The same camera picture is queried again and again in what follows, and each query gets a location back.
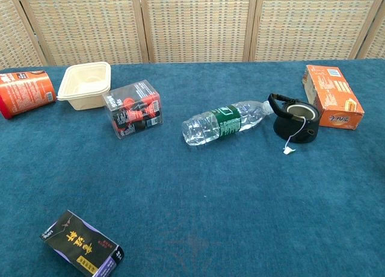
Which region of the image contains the clear plastic water bottle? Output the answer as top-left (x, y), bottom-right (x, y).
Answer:
top-left (181, 99), bottom-right (273, 146)

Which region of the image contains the tea bag with string tag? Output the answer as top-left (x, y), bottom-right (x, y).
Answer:
top-left (282, 116), bottom-right (307, 155)

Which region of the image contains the orange carton box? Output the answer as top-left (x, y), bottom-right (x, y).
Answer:
top-left (302, 64), bottom-right (365, 131)

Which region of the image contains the blue table cloth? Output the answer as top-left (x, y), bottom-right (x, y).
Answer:
top-left (0, 58), bottom-right (385, 277)

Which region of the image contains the black box with gold text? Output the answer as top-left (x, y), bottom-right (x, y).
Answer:
top-left (40, 210), bottom-right (125, 277)

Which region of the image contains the clear box with red items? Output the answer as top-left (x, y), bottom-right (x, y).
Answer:
top-left (102, 79), bottom-right (165, 140)

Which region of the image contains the beige plastic food container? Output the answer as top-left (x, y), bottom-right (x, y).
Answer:
top-left (56, 61), bottom-right (112, 111)

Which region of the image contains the red instant noodle cup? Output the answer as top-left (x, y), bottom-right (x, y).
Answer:
top-left (0, 70), bottom-right (58, 120)

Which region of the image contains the woven wooden folding screen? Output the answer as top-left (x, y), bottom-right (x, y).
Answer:
top-left (0, 0), bottom-right (385, 70)

